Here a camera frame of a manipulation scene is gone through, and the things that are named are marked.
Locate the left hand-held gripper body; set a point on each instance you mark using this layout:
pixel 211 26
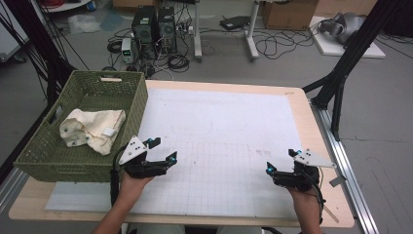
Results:
pixel 142 169

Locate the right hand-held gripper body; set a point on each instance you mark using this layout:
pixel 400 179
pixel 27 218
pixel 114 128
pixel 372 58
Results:
pixel 298 178

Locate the cream egg-print shorts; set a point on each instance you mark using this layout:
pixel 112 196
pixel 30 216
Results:
pixel 94 128

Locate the green woven basket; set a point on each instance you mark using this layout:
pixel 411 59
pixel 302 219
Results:
pixel 87 97

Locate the person's left hand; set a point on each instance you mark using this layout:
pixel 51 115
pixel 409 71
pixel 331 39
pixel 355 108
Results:
pixel 133 188

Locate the person's right hand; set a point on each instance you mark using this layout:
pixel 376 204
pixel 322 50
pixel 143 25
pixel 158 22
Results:
pixel 307 200

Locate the grey tape tab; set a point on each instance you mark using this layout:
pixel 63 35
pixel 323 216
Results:
pixel 337 181

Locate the thin wooden stick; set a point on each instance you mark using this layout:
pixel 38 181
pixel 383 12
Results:
pixel 331 214

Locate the white grid mat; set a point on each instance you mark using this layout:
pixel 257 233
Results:
pixel 220 130

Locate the person's grey trousers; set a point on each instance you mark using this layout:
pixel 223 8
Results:
pixel 156 229

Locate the small white power supply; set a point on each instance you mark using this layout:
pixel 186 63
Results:
pixel 127 50

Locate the white floor board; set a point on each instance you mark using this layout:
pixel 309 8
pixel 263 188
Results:
pixel 328 47

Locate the large black computer tower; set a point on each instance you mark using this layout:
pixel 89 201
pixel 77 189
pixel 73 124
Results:
pixel 144 31

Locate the slim black computer tower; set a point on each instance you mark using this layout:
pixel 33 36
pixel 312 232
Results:
pixel 167 29

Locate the white desk leg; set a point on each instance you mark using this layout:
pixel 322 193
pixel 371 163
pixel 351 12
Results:
pixel 197 32
pixel 251 32

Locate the grey headset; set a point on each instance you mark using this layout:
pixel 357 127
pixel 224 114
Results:
pixel 344 26

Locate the brown cardboard box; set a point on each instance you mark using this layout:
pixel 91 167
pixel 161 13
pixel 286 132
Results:
pixel 289 14

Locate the clear plastic bag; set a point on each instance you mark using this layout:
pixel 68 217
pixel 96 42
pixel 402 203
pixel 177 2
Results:
pixel 82 23

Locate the black flat device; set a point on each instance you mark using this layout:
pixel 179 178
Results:
pixel 235 22

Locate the white cabinet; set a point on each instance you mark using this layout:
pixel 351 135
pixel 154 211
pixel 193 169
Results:
pixel 9 39

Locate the aluminium rail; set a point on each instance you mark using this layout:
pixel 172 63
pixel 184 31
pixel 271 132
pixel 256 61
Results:
pixel 344 156

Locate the black metal frame stand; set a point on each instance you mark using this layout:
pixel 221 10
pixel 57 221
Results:
pixel 354 48

